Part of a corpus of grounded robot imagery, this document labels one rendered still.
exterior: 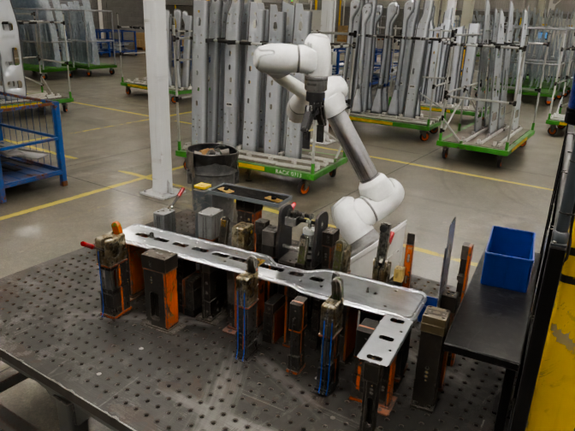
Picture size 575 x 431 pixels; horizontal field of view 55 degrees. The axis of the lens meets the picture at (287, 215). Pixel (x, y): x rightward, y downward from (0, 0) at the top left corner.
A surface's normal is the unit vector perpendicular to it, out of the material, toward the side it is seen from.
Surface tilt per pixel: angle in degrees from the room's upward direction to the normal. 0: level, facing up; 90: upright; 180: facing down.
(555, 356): 90
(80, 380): 0
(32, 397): 0
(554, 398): 90
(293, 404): 0
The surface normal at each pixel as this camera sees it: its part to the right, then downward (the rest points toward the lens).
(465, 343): 0.04, -0.94
